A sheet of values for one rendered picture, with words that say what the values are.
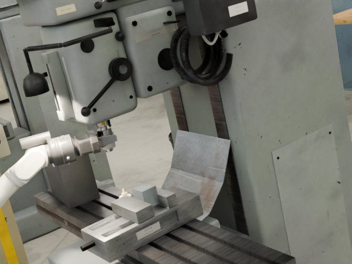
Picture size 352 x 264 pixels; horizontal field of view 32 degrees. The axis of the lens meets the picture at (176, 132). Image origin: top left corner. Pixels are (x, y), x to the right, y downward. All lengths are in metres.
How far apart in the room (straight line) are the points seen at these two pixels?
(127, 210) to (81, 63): 0.45
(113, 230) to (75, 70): 0.48
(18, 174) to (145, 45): 0.55
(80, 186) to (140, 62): 0.59
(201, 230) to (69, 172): 0.61
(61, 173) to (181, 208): 0.53
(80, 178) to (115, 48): 0.58
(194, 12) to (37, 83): 0.49
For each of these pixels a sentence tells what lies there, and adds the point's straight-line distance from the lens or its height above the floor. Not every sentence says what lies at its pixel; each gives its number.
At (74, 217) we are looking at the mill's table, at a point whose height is 0.96.
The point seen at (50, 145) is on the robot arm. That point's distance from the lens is 1.97.
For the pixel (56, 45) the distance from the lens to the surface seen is 1.74.
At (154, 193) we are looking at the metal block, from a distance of 1.90.
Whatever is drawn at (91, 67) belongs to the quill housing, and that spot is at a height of 1.48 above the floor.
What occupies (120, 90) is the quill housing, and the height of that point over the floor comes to 1.39.
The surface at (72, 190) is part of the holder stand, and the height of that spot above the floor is 1.02.
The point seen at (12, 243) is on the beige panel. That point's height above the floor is 0.34.
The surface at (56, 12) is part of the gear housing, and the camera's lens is 1.80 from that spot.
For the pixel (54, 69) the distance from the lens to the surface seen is 1.90.
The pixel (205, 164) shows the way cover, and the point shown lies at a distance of 2.19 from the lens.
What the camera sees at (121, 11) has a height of 1.62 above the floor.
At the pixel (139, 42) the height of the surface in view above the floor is 1.52.
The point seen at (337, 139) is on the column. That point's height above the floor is 0.98.
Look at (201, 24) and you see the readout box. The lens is 1.75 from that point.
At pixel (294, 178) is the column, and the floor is 0.92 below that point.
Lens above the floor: 1.76
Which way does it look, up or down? 16 degrees down
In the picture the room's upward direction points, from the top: 13 degrees counter-clockwise
